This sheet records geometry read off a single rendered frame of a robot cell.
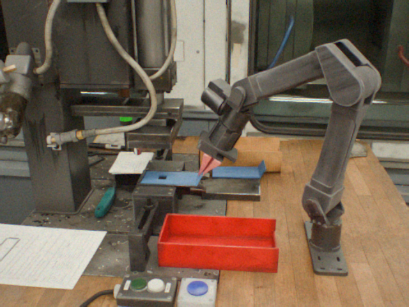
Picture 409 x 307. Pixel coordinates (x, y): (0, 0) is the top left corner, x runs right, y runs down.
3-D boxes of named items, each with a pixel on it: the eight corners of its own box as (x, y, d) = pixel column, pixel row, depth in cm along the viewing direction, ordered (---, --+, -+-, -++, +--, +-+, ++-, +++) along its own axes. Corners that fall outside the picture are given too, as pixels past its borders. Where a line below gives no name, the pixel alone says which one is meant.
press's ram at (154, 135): (176, 161, 103) (172, 27, 91) (65, 157, 105) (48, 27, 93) (186, 133, 119) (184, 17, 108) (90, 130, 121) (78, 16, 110)
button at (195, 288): (207, 302, 83) (207, 293, 82) (185, 301, 83) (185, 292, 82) (209, 288, 86) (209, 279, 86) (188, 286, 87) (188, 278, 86)
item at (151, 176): (202, 187, 111) (202, 176, 110) (140, 184, 112) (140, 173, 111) (204, 174, 117) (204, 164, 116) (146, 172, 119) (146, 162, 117)
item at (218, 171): (266, 178, 130) (266, 169, 129) (212, 178, 130) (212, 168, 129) (263, 167, 136) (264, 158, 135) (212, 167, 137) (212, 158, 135)
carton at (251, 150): (280, 175, 138) (282, 151, 135) (199, 173, 140) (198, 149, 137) (278, 158, 150) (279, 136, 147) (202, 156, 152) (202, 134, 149)
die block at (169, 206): (174, 226, 110) (173, 199, 107) (134, 224, 111) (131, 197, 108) (185, 188, 128) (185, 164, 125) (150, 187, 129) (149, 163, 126)
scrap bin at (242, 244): (277, 273, 93) (278, 249, 91) (158, 267, 95) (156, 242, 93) (274, 240, 104) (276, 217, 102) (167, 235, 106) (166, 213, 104)
